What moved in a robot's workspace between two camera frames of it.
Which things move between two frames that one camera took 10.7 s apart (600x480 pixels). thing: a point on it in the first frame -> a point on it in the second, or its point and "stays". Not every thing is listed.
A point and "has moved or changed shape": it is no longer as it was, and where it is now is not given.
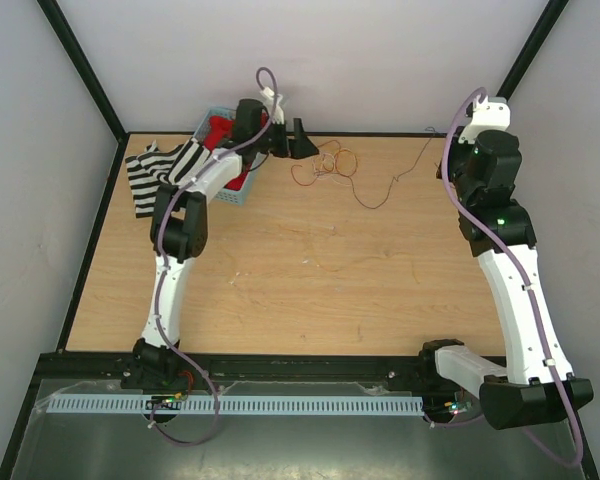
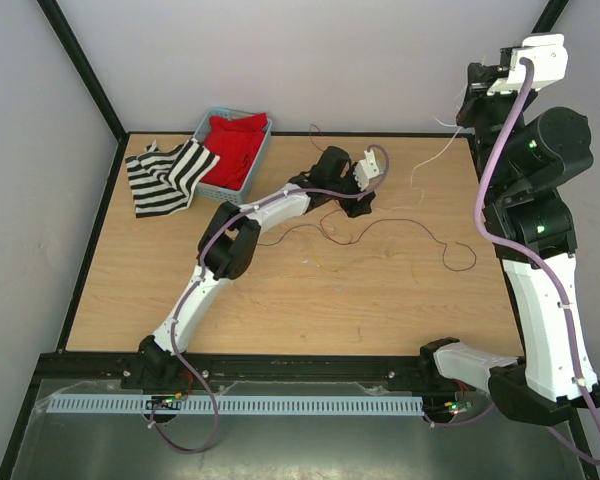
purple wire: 390,189 -> 372,227
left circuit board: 164,402 stays
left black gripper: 301,147 -> 354,208
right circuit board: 457,407 stays
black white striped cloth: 154,167 stays
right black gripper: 456,146 -> 482,79
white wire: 341,183 has moved or changed shape
